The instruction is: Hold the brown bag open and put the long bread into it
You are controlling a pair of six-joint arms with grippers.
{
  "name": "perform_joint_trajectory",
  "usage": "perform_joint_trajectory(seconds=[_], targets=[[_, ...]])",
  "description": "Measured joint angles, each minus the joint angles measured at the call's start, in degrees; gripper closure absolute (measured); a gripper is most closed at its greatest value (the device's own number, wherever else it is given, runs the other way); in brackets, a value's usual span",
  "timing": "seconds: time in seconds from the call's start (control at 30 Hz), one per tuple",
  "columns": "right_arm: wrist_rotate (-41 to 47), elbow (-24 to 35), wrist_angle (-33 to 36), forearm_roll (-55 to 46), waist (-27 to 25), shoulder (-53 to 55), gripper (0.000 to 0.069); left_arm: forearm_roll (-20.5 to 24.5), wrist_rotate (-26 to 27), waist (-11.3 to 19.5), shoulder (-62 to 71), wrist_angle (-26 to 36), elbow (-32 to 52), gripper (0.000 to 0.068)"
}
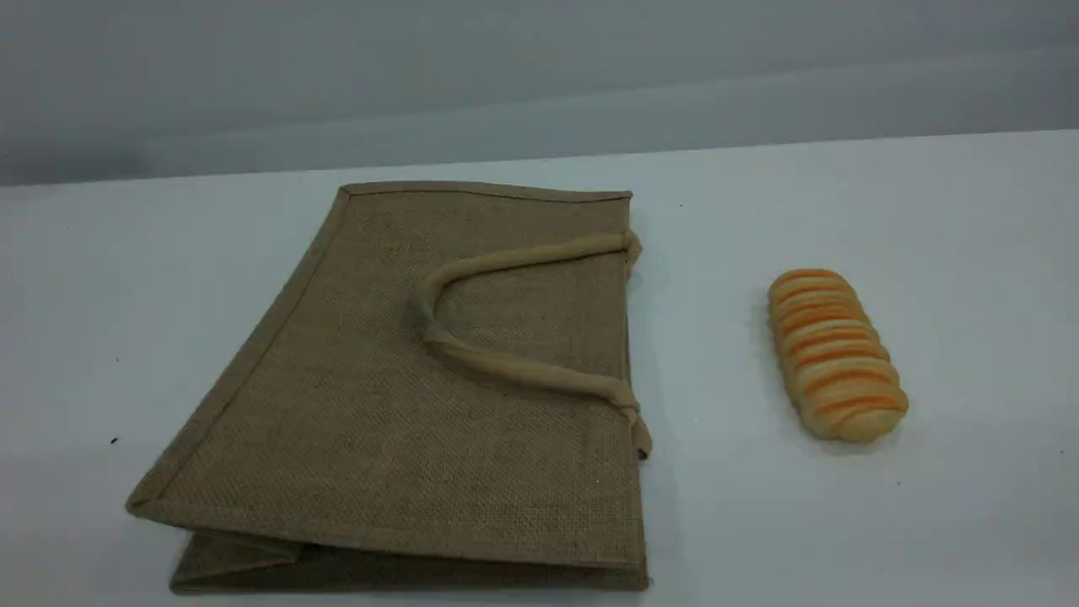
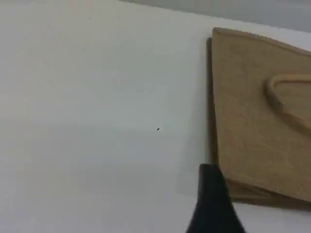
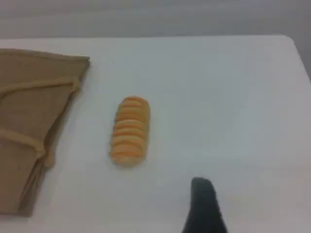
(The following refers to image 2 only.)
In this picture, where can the brown jute tote bag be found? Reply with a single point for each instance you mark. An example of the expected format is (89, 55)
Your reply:
(243, 109)

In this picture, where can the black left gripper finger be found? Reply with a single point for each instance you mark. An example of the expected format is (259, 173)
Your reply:
(211, 201)

